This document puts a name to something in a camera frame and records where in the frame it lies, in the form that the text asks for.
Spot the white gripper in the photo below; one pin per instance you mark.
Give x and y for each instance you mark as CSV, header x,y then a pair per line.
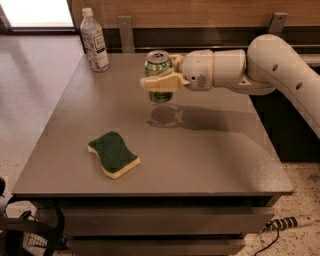
x,y
198,69

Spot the green soda can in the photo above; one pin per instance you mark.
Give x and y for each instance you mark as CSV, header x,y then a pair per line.
x,y
158,61

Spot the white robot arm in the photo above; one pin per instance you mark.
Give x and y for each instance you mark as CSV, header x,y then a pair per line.
x,y
268,64

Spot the green and yellow sponge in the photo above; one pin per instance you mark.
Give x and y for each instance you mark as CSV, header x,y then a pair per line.
x,y
114,157

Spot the clear plastic water bottle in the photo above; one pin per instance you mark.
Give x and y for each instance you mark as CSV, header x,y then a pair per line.
x,y
93,41

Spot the grey drawer cabinet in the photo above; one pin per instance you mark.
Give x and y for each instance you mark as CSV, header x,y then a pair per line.
x,y
208,173

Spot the white power strip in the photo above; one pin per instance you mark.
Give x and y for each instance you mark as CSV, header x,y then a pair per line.
x,y
288,223

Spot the left metal bracket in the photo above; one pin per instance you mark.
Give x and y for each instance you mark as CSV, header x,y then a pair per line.
x,y
126,34

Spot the metal bracket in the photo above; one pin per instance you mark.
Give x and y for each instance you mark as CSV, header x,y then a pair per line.
x,y
126,34
277,23

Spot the metal rail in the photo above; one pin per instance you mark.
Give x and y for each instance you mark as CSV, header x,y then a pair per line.
x,y
301,49

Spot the right metal bracket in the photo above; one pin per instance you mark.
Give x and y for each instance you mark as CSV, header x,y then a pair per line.
x,y
277,23

